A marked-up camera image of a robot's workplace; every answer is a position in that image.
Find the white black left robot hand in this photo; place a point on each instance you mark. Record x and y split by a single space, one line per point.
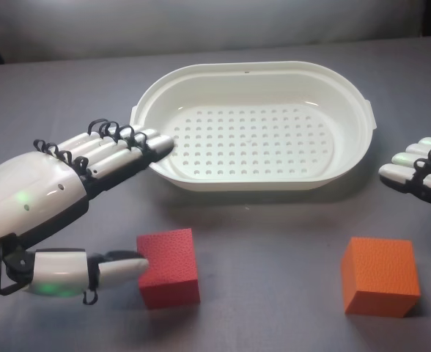
36 183

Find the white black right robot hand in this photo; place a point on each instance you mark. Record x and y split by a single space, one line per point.
402 159

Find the orange textured cube block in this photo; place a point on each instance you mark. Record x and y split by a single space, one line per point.
380 275

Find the white perforated oval plastic basket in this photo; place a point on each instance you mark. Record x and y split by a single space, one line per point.
259 143

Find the red textured cube block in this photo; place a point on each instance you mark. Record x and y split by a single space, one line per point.
168 264

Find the grey table cloth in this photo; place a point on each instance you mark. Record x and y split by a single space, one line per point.
259 256

